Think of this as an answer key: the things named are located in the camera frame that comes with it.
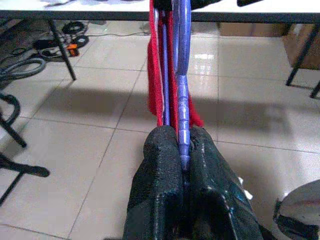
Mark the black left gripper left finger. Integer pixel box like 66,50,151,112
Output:
122,126,187,240

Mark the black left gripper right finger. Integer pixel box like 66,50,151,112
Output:
186,127,265,240

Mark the purple plastic clothes hanger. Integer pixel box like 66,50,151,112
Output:
149,0,193,173

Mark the silver robot leg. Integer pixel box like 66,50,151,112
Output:
273,179,320,240

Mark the black metal chair base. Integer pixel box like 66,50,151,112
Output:
0,93,51,206

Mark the orange black tool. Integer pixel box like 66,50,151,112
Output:
66,43,81,57

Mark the brown cardboard box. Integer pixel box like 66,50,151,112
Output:
219,22,292,38
282,23,320,71

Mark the black power strip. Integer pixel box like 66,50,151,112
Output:
32,39,55,51

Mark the black cable coil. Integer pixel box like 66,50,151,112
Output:
71,34,90,47
61,20,89,36

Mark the grey flexible hose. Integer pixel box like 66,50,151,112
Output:
0,57,47,82

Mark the white table black frame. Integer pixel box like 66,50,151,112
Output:
0,0,320,100

